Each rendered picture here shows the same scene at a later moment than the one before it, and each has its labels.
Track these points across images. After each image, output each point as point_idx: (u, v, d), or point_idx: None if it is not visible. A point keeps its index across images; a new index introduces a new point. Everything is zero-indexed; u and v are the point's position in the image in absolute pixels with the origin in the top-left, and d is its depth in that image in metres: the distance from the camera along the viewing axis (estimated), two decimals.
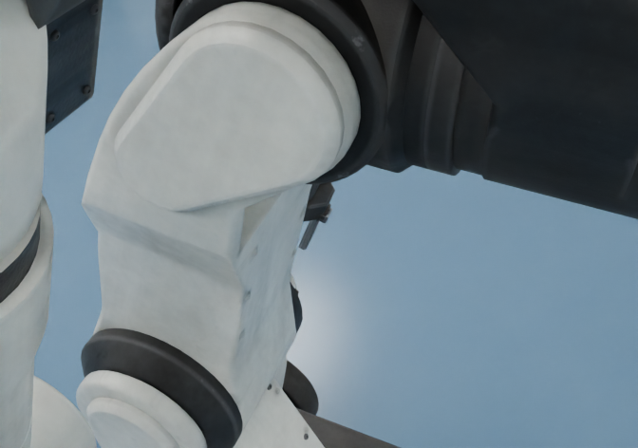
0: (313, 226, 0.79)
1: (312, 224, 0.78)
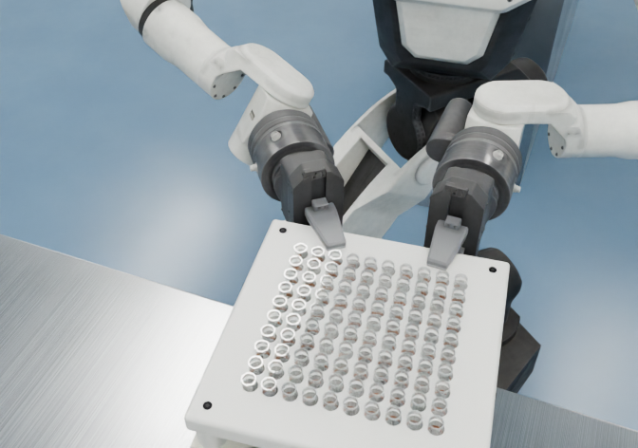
0: (307, 215, 0.78)
1: (306, 215, 0.78)
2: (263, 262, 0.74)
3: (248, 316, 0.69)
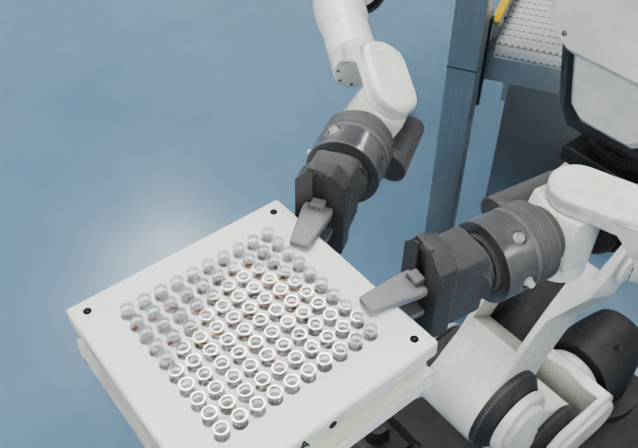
0: (301, 209, 0.78)
1: (301, 209, 0.79)
2: (233, 229, 0.77)
3: (179, 264, 0.74)
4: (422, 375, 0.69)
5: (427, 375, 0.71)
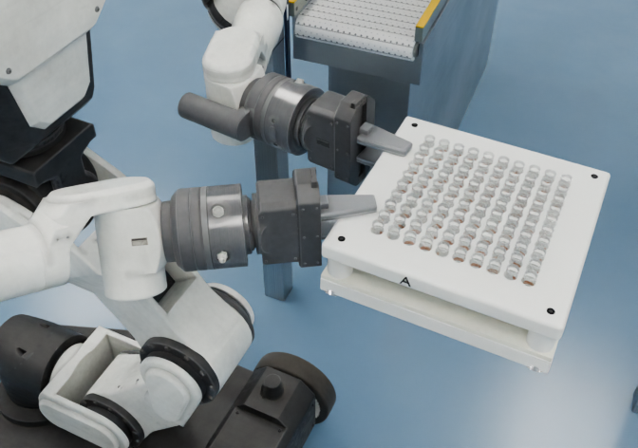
0: (330, 215, 0.78)
1: (328, 216, 0.78)
2: (383, 257, 0.74)
3: (451, 274, 0.73)
4: None
5: None
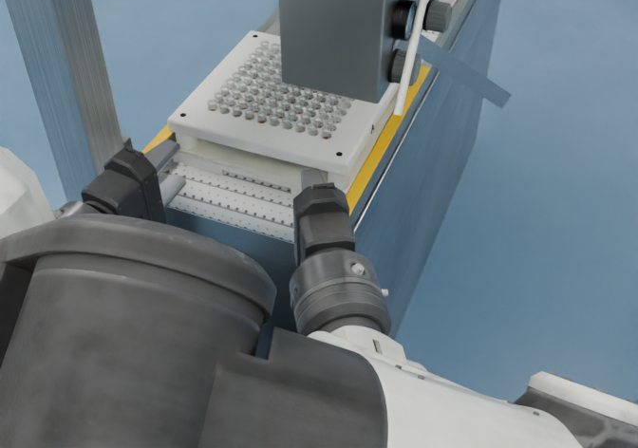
0: None
1: None
2: (357, 133, 0.93)
3: (369, 102, 0.98)
4: (177, 140, 0.99)
5: (177, 158, 0.99)
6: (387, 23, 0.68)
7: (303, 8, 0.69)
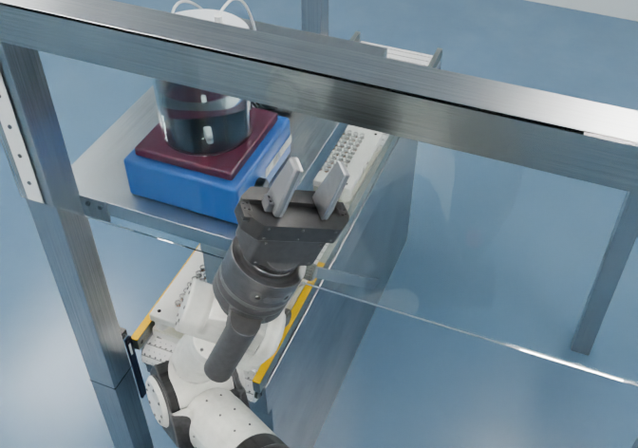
0: (321, 191, 0.79)
1: (318, 192, 0.79)
2: None
3: None
4: (156, 323, 1.54)
5: (156, 334, 1.54)
6: None
7: None
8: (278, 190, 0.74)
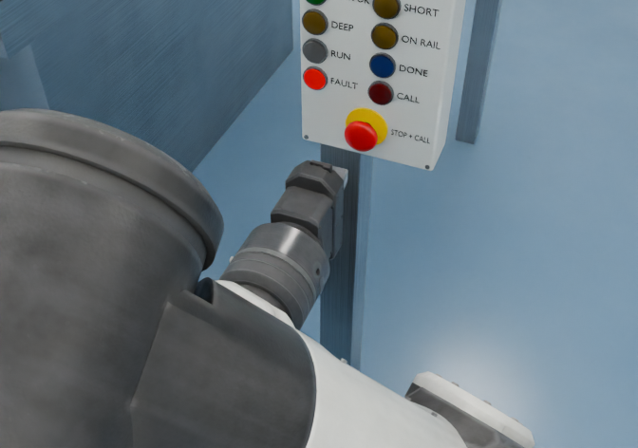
0: None
1: None
2: None
3: None
4: None
5: None
6: None
7: None
8: None
